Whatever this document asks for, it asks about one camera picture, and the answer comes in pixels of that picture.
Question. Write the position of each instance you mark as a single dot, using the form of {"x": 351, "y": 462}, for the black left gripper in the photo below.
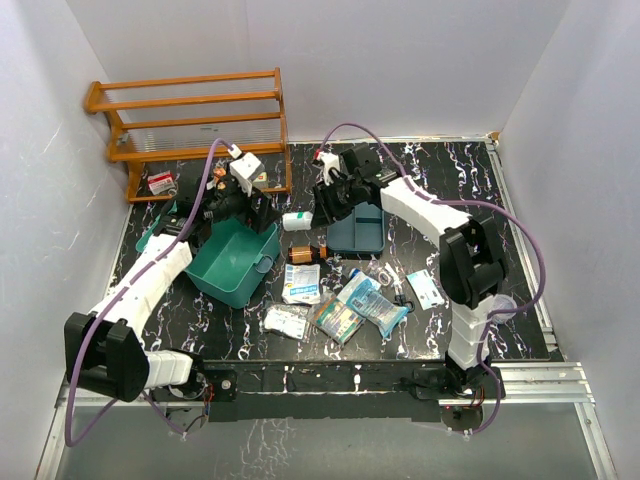
{"x": 264, "y": 215}

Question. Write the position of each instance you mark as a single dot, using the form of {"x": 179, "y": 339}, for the white gauze packet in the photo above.
{"x": 287, "y": 320}

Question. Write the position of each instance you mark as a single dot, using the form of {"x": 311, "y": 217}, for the brown glass medicine bottle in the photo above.
{"x": 303, "y": 255}

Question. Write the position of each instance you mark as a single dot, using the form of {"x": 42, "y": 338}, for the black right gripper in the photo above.
{"x": 326, "y": 209}

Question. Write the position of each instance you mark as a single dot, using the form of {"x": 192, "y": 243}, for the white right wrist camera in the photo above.
{"x": 330, "y": 164}

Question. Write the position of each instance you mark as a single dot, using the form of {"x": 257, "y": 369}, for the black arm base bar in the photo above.
{"x": 275, "y": 389}

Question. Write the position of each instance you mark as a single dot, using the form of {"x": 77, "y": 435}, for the blue white card packet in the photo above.
{"x": 425, "y": 289}

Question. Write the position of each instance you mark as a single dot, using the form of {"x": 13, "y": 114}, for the teal medicine kit box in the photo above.
{"x": 234, "y": 261}

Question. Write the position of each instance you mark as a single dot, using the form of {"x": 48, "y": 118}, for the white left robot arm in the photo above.
{"x": 103, "y": 348}

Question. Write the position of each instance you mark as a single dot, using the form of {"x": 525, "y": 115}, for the dark blue divided tray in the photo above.
{"x": 361, "y": 232}

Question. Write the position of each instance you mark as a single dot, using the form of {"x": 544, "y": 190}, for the white bottle green label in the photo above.
{"x": 297, "y": 221}

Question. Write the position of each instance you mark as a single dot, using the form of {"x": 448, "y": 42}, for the wooden shelf rack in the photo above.
{"x": 177, "y": 120}

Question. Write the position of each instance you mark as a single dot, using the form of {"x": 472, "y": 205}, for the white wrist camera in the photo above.
{"x": 245, "y": 169}
{"x": 330, "y": 164}

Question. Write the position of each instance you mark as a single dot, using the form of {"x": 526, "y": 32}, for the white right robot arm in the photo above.
{"x": 472, "y": 265}

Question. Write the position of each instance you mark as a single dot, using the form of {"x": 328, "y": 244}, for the light blue ice pack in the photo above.
{"x": 362, "y": 295}

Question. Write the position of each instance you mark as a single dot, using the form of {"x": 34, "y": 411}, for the green blue bandage packet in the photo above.
{"x": 335, "y": 319}

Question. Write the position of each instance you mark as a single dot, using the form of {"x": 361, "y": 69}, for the orange spiral notebook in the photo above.
{"x": 218, "y": 174}

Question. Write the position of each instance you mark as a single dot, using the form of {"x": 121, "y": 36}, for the red white medicine box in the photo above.
{"x": 161, "y": 183}

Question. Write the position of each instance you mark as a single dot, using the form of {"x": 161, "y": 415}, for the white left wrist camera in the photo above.
{"x": 245, "y": 169}

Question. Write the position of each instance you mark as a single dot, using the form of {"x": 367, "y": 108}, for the cream medicine box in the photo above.
{"x": 262, "y": 180}

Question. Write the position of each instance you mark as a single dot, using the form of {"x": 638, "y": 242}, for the clear plastic measuring cup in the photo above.
{"x": 504, "y": 306}

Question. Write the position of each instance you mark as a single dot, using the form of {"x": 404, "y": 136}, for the white blue sachet pack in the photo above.
{"x": 301, "y": 284}

